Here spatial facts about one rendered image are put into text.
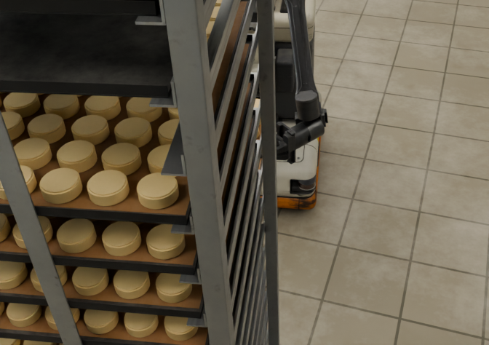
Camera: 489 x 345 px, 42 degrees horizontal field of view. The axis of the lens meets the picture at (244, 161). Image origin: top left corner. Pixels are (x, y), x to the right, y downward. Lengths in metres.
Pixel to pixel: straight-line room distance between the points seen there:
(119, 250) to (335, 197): 2.19
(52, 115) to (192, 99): 0.36
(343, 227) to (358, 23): 1.88
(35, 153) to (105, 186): 0.13
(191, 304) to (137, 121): 0.26
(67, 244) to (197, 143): 0.29
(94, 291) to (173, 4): 0.49
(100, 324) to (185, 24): 0.55
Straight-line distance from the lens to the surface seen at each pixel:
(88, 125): 0.91
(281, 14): 2.68
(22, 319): 1.05
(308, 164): 2.72
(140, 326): 0.99
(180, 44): 0.60
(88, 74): 0.70
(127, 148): 0.85
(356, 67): 3.90
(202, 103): 0.63
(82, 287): 0.94
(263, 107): 1.37
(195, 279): 0.82
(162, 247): 0.84
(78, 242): 0.87
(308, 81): 1.74
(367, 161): 3.19
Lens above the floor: 2.03
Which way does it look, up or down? 40 degrees down
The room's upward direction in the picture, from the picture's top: 3 degrees counter-clockwise
